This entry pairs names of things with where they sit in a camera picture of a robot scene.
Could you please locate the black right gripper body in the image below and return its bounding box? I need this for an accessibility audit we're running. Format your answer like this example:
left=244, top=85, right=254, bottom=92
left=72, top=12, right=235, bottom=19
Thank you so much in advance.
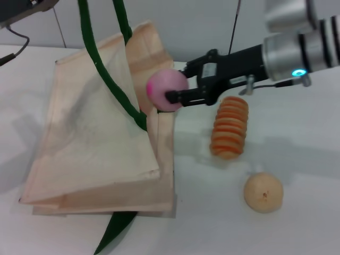
left=198, top=44, right=268, bottom=106

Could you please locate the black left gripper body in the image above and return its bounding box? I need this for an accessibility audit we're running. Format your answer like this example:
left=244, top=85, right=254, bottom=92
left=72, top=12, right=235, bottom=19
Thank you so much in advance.
left=0, top=0, right=59, bottom=29

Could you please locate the pink toy peach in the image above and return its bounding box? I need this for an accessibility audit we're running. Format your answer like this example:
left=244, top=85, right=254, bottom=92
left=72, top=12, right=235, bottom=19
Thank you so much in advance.
left=146, top=69, right=188, bottom=112

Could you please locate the beige handbag with green handles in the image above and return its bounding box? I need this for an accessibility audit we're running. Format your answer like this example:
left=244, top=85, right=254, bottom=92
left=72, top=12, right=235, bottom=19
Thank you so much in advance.
left=18, top=0, right=177, bottom=255

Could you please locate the orange striped toy bread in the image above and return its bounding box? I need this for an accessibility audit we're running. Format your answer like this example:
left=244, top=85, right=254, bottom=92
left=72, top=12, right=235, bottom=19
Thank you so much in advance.
left=209, top=97, right=250, bottom=160

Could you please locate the tan toy potato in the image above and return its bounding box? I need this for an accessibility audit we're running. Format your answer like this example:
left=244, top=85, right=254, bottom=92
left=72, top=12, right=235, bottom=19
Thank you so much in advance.
left=243, top=172, right=284, bottom=214

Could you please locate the white table cloth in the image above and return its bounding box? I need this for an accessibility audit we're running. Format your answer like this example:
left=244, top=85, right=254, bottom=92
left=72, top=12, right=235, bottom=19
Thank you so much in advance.
left=0, top=44, right=340, bottom=255

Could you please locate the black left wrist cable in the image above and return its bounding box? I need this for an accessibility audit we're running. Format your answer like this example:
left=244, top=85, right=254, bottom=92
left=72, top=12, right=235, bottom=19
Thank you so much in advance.
left=0, top=25, right=30, bottom=67

